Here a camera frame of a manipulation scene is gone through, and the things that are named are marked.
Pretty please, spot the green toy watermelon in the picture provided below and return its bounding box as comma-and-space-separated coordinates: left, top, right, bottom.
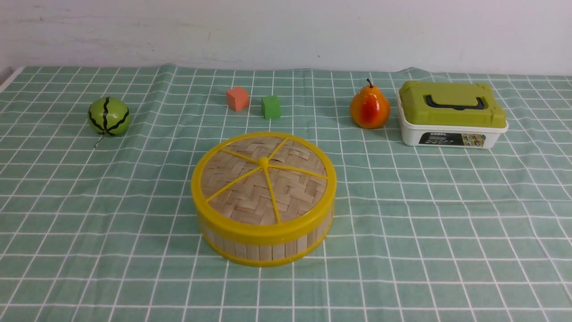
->
88, 97, 131, 149

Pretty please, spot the orange foam cube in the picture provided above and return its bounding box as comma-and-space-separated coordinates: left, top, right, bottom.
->
226, 86, 250, 112

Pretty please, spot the orange toy pear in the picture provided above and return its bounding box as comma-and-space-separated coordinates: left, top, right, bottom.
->
350, 79, 391, 130

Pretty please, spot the yellow woven steamer lid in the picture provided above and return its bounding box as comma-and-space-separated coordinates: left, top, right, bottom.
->
190, 132, 337, 245

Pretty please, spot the yellow bamboo steamer basket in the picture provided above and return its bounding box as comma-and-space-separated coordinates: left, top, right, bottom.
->
197, 206, 335, 267

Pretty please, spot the green lidded white box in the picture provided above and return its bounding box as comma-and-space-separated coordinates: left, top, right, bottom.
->
396, 80, 509, 149

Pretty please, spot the green foam cube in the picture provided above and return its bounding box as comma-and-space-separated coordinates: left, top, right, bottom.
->
261, 95, 282, 119

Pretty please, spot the green checkered tablecloth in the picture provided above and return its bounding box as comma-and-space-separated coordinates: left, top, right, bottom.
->
0, 64, 572, 322

